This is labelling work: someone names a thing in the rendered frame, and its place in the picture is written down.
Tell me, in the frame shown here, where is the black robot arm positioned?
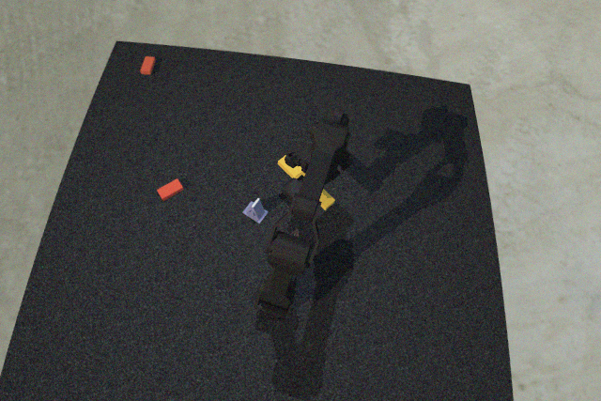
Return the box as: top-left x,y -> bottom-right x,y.
254,108 -> 351,321

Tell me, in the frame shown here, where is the yellow bar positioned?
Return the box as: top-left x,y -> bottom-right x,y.
278,157 -> 335,210

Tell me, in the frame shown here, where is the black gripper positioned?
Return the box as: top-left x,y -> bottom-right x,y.
282,149 -> 353,202

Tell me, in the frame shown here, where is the orange-red rectangular block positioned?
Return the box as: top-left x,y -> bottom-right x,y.
157,179 -> 183,200

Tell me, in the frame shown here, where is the red rectangular bar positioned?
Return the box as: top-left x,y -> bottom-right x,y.
141,56 -> 156,75

